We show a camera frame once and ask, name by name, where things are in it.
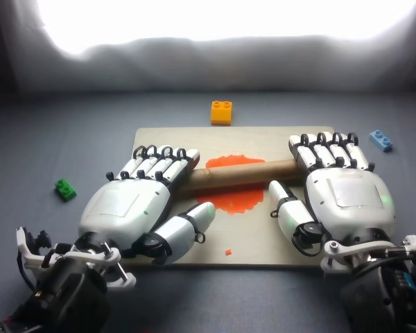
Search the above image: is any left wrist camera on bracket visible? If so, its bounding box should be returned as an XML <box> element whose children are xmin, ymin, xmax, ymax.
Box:
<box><xmin>15</xmin><ymin>227</ymin><xmax>53</xmax><ymax>270</ymax></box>

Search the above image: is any grey table cloth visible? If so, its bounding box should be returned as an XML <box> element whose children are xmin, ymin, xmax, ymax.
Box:
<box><xmin>0</xmin><ymin>34</ymin><xmax>416</xmax><ymax>333</ymax></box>

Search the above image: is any green toy block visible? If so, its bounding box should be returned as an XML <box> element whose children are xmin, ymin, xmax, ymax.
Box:
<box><xmin>54</xmin><ymin>178</ymin><xmax>78</xmax><ymax>202</ymax></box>

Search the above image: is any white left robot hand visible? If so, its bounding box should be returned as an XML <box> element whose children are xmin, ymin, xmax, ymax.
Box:
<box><xmin>78</xmin><ymin>144</ymin><xmax>216</xmax><ymax>266</ymax></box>

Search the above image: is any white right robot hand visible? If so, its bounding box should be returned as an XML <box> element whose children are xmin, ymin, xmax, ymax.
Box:
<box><xmin>268</xmin><ymin>132</ymin><xmax>397</xmax><ymax>257</ymax></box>

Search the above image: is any wooden rolling pin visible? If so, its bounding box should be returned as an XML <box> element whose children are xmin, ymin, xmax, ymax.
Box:
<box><xmin>182</xmin><ymin>158</ymin><xmax>301</xmax><ymax>191</ymax></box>

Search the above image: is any orange play dough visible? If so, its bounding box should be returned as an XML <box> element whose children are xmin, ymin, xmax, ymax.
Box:
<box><xmin>196</xmin><ymin>155</ymin><xmax>267</xmax><ymax>216</ymax></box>

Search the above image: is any light wooden board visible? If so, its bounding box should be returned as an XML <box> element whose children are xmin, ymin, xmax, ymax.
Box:
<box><xmin>123</xmin><ymin>126</ymin><xmax>336</xmax><ymax>271</ymax></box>

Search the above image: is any blue toy block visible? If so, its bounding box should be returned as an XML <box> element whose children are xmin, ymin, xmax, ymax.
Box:
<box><xmin>369</xmin><ymin>129</ymin><xmax>395</xmax><ymax>153</ymax></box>

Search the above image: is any yellow toy block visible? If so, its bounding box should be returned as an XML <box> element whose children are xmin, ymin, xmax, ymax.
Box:
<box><xmin>210</xmin><ymin>100</ymin><xmax>234</xmax><ymax>126</ymax></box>

